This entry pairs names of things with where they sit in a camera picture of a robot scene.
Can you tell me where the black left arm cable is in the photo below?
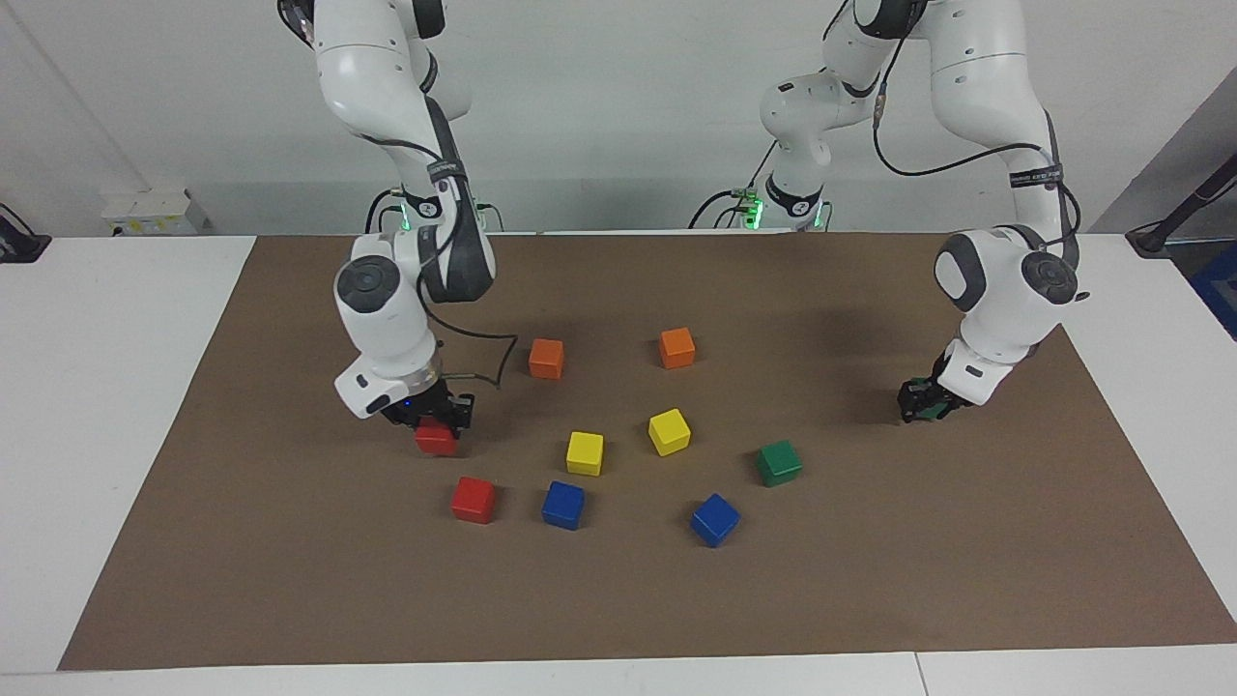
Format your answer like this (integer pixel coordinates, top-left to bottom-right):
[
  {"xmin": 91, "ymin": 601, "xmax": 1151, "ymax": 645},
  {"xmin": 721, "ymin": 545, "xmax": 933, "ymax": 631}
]
[{"xmin": 821, "ymin": 0, "xmax": 1083, "ymax": 254}]

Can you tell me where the blue wooden cube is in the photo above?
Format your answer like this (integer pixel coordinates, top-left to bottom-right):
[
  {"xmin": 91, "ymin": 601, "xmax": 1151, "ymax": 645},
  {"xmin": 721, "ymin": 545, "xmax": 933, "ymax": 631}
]
[
  {"xmin": 541, "ymin": 480, "xmax": 586, "ymax": 531},
  {"xmin": 690, "ymin": 493, "xmax": 741, "ymax": 548}
]

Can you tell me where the yellow wooden cube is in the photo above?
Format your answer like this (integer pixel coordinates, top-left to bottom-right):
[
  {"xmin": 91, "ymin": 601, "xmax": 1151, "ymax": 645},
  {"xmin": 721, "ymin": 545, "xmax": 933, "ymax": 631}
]
[
  {"xmin": 565, "ymin": 431, "xmax": 605, "ymax": 477},
  {"xmin": 647, "ymin": 408, "xmax": 692, "ymax": 457}
]

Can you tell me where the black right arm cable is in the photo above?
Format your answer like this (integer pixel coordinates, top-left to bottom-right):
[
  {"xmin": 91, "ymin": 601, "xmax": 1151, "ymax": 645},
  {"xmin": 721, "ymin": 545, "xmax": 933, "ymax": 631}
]
[{"xmin": 362, "ymin": 130, "xmax": 520, "ymax": 391}]

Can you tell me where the brown paper table mat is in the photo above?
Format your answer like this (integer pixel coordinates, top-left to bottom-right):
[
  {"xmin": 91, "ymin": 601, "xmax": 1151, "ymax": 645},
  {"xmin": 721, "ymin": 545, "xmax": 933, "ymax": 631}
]
[{"xmin": 58, "ymin": 232, "xmax": 1237, "ymax": 672}]

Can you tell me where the white wall socket box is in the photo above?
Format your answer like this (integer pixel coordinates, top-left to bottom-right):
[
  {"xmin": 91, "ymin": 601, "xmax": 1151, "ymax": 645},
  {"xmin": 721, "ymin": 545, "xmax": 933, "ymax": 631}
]
[{"xmin": 101, "ymin": 188, "xmax": 215, "ymax": 239}]

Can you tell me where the blue box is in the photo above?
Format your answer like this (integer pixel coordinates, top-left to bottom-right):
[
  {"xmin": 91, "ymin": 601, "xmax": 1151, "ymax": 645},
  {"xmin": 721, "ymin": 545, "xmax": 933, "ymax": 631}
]
[{"xmin": 1189, "ymin": 240, "xmax": 1237, "ymax": 341}]

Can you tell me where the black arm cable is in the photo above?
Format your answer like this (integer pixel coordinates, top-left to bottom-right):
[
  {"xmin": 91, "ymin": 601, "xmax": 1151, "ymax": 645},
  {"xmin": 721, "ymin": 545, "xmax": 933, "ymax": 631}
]
[
  {"xmin": 821, "ymin": 0, "xmax": 1083, "ymax": 254},
  {"xmin": 362, "ymin": 130, "xmax": 520, "ymax": 391}
]

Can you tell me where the black stand leg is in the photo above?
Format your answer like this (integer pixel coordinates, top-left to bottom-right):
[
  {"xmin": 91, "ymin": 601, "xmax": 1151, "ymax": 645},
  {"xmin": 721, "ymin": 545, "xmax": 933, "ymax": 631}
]
[{"xmin": 1125, "ymin": 153, "xmax": 1237, "ymax": 258}]

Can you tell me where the black device on table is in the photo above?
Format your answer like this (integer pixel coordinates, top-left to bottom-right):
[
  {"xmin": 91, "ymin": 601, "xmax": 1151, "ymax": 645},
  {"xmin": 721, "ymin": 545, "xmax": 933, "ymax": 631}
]
[{"xmin": 0, "ymin": 203, "xmax": 52, "ymax": 265}]

